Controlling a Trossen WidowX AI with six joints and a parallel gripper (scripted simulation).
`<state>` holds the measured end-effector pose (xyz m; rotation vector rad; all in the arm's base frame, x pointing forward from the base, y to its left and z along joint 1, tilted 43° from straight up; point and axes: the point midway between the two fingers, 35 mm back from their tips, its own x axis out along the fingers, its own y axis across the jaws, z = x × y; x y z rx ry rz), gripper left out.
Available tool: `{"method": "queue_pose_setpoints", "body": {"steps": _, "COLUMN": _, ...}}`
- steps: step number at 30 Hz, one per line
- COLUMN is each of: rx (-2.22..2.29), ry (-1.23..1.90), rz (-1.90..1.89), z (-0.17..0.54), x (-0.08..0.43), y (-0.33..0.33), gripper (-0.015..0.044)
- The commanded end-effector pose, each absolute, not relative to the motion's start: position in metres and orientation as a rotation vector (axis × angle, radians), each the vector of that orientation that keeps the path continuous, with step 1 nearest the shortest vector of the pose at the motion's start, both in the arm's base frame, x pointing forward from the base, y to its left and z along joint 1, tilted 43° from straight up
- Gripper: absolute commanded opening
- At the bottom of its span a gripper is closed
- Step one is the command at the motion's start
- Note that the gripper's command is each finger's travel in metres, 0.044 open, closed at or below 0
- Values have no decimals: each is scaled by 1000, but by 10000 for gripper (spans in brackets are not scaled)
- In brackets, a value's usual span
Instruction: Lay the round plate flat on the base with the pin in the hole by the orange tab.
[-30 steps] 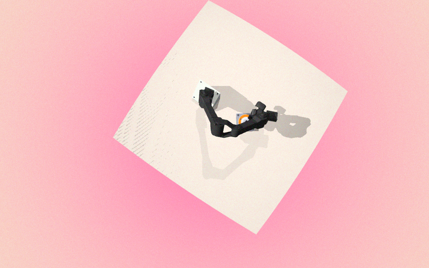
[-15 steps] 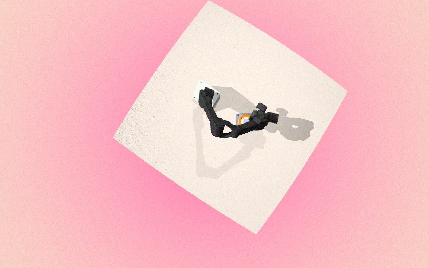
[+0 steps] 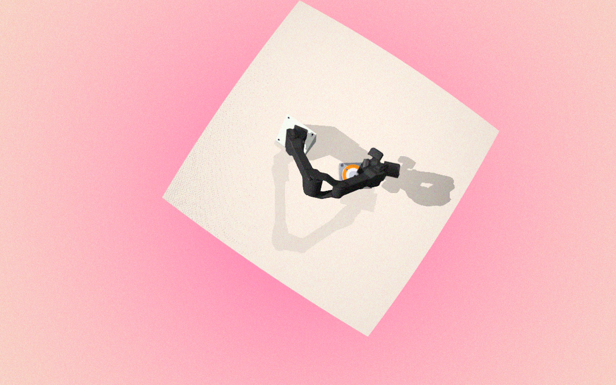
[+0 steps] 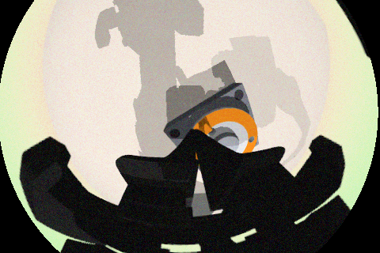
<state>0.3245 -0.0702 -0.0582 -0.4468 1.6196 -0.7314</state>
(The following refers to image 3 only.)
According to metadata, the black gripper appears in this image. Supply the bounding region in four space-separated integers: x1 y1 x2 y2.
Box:
357 148 383 174

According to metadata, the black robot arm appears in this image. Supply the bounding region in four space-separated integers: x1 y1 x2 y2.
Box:
285 125 400 199

